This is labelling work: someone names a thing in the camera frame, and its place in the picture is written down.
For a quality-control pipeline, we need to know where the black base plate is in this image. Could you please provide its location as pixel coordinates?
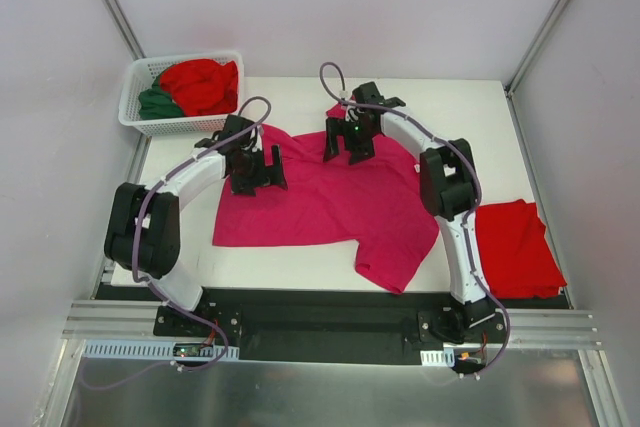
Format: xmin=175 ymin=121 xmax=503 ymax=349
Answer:
xmin=100 ymin=285 xmax=521 ymax=365

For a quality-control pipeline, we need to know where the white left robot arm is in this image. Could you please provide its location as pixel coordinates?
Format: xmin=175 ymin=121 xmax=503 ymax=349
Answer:
xmin=104 ymin=115 xmax=287 ymax=336

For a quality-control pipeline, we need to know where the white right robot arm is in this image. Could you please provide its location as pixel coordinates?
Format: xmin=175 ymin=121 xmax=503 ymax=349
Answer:
xmin=324 ymin=82 xmax=495 ymax=342

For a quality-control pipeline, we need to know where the pink t shirt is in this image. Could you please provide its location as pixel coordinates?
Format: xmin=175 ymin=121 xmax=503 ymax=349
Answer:
xmin=212 ymin=126 xmax=439 ymax=294

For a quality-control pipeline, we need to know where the white perforated plastic basket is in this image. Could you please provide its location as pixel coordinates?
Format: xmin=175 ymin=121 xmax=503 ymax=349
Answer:
xmin=118 ymin=50 xmax=244 ymax=136

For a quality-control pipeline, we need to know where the red t shirt in basket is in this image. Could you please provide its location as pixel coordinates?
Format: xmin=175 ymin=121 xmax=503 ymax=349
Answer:
xmin=158 ymin=59 xmax=239 ymax=117

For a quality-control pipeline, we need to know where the green t shirt in basket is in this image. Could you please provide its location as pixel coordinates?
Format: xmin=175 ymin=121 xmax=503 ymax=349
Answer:
xmin=138 ymin=87 xmax=185 ymax=121

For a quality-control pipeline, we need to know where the folded red t shirt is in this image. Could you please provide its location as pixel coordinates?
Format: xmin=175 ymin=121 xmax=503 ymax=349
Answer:
xmin=476 ymin=199 xmax=567 ymax=299

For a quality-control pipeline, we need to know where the right aluminium frame post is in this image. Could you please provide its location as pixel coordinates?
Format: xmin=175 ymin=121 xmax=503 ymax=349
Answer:
xmin=505 ymin=0 xmax=573 ymax=99

